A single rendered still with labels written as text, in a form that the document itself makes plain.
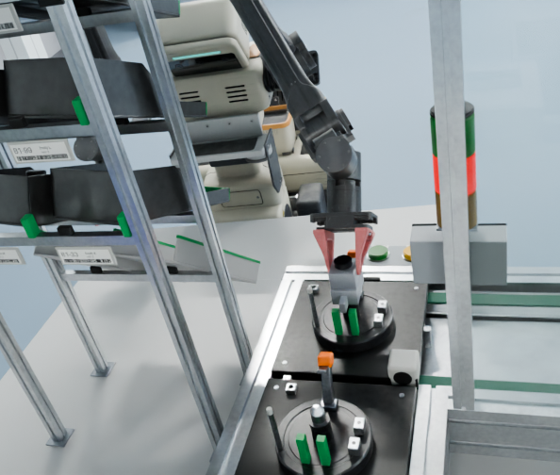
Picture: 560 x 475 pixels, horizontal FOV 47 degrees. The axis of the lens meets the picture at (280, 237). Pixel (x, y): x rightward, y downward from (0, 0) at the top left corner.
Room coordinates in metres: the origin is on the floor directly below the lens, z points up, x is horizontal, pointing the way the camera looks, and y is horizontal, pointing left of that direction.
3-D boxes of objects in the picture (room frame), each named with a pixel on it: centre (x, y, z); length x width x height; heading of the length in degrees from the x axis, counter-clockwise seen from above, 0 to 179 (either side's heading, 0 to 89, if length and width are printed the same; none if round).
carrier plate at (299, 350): (0.86, -0.09, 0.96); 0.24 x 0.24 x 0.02; 68
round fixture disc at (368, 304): (0.86, -0.09, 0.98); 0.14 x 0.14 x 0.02
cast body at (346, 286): (0.85, -0.09, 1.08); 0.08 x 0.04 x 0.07; 158
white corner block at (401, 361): (0.73, -0.15, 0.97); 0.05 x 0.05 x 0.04; 68
